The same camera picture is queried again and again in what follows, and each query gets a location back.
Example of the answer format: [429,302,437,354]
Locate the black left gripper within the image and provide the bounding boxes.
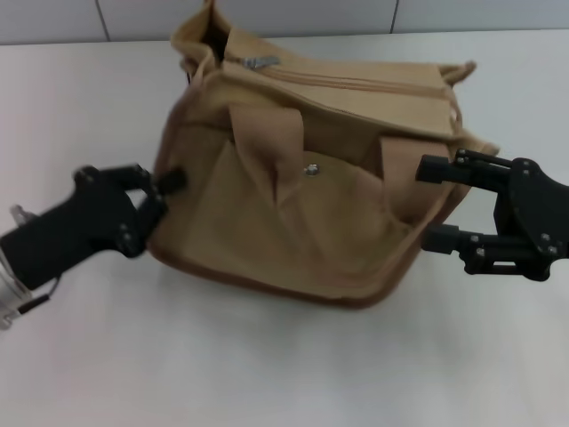
[0,164,186,290]

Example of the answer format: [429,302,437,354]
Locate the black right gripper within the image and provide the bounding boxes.
[415,149,569,283]

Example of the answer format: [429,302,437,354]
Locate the khaki canvas food bag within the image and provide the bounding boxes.
[148,0,499,310]

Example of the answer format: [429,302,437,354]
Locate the silver zipper pull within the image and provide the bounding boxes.
[243,54,279,70]

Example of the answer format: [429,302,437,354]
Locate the left gripper cable with plug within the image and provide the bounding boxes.
[17,275,61,313]

